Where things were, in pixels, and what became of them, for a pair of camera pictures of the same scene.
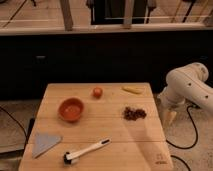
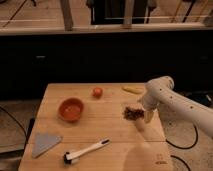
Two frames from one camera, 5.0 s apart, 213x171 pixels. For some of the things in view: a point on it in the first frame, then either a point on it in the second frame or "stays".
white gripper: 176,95 → 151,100
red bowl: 71,109 stays
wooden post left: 67,14 stays
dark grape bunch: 134,115 stays
